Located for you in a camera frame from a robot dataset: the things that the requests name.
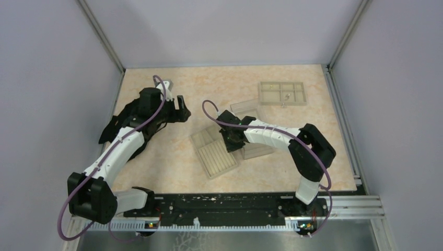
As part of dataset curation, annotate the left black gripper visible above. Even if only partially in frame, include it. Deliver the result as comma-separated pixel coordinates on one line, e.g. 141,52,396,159
153,95,191,123

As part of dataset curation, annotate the clear plastic box cover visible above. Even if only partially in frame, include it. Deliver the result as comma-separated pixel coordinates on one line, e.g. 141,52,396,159
230,98,277,161

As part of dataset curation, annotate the beige compartment tray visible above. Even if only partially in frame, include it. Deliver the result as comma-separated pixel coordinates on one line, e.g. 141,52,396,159
258,82,307,107

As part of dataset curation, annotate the white slotted cable duct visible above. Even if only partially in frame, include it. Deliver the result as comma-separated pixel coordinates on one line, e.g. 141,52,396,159
89,218,300,232

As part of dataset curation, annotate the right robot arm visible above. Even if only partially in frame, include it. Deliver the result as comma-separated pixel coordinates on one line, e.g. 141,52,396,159
215,110,336,215

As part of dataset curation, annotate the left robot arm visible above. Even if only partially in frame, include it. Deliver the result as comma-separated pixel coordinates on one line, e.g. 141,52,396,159
67,76,191,224

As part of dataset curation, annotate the black cloth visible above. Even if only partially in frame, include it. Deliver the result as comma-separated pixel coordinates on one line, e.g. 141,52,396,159
98,94,167,160

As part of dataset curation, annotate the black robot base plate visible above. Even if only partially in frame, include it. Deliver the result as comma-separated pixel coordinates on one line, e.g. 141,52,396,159
123,192,328,227

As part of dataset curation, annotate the beige slotted ring tray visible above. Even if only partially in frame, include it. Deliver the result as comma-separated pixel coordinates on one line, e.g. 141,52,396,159
191,125,238,179

